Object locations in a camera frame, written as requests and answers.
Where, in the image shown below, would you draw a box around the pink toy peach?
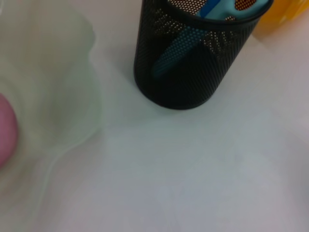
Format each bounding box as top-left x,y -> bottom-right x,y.
0,93 -> 19,168

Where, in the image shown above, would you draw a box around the green wavy glass bowl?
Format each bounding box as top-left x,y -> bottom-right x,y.
0,0 -> 103,211

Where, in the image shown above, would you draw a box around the blue scissors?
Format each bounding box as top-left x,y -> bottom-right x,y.
153,0 -> 269,78

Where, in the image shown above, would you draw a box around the black mesh pen cup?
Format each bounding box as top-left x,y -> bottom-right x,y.
133,0 -> 275,111

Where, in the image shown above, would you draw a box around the yellow plastic bin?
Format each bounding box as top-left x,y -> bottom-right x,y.
252,0 -> 309,37

